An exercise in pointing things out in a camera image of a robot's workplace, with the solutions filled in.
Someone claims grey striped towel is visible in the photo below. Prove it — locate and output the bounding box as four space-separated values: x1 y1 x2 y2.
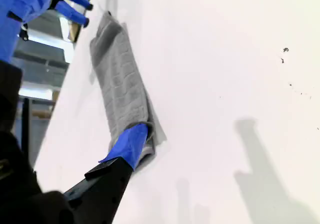
89 10 168 171

